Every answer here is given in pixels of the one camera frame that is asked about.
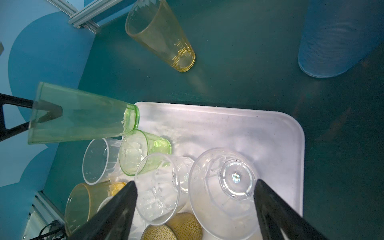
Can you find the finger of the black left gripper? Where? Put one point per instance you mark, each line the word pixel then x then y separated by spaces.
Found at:
pixel 24 103
pixel 8 133

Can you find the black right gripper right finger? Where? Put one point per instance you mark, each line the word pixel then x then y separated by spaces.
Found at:
pixel 277 219

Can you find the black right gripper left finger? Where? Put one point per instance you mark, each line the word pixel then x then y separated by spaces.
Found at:
pixel 113 219

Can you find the tall green tumbler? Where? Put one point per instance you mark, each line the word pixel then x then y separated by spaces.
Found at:
pixel 86 116

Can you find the short yellow amber glass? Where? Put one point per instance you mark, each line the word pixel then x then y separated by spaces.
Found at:
pixel 84 201

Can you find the clear faceted glass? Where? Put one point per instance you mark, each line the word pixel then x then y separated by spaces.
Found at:
pixel 221 192
pixel 101 161
pixel 162 186

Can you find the short brown textured cup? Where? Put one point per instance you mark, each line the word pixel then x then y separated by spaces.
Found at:
pixel 182 226

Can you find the short green glass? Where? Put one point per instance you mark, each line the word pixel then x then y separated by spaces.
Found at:
pixel 135 146

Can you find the pink plastic tray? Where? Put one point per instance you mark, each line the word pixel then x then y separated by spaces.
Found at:
pixel 274 142

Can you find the tall amber tumbler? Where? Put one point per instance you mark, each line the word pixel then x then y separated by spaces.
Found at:
pixel 154 25

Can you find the frosted blue tall tumbler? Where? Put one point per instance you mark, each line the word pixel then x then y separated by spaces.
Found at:
pixel 338 34

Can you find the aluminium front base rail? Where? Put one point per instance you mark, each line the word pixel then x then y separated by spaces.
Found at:
pixel 45 221

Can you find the aluminium back frame rail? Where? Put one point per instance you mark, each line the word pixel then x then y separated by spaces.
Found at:
pixel 83 18

